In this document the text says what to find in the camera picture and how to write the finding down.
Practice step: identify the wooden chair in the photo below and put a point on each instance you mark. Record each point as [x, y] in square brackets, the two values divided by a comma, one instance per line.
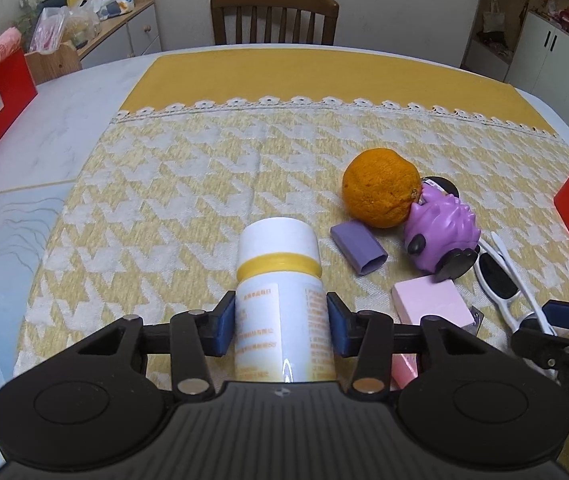
[274, 2]

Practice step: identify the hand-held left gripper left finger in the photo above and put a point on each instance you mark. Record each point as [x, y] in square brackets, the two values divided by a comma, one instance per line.
[222, 325]

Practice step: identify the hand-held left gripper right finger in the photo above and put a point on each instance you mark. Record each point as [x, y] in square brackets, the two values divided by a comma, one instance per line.
[337, 325]

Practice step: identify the purple toy sheep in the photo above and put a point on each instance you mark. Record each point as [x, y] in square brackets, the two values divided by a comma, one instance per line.
[439, 230]

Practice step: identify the round clear and black case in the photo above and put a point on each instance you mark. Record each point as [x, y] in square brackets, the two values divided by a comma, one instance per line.
[444, 186]

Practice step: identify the white sunglasses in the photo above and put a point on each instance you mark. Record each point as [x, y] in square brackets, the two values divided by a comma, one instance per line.
[496, 280]

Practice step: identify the small purple box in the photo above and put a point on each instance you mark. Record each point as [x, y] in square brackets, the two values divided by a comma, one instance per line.
[357, 245]

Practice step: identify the yellow houndstooth tablecloth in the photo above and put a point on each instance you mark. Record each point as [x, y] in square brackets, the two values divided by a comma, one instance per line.
[214, 160]

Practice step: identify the wooden sideboard with grey drawers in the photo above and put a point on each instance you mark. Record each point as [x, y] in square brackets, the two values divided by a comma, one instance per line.
[139, 35]

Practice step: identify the white bottle with yellow band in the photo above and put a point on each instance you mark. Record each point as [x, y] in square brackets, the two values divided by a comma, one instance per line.
[279, 260]

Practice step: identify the open shelf unit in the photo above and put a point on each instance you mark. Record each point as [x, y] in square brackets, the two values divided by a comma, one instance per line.
[494, 50]

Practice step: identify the pink rectangular block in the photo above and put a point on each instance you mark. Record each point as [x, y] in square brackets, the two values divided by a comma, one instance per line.
[429, 300]

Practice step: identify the white cabinet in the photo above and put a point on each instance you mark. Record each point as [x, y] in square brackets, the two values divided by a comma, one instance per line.
[554, 60]

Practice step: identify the orange fruit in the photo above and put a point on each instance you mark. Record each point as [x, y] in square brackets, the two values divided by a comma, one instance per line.
[379, 187]

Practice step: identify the wooden box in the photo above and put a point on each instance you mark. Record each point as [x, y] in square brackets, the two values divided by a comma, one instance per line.
[54, 65]

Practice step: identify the clear plastic bag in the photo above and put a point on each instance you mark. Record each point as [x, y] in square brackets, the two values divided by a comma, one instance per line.
[64, 27]

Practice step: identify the white tote bag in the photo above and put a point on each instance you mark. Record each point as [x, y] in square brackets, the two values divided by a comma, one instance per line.
[494, 20]

